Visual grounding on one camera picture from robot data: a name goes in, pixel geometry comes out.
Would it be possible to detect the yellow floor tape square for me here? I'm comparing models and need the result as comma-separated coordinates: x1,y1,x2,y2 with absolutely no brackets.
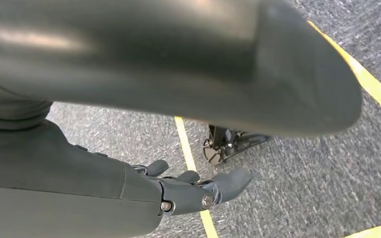
174,19,381,238

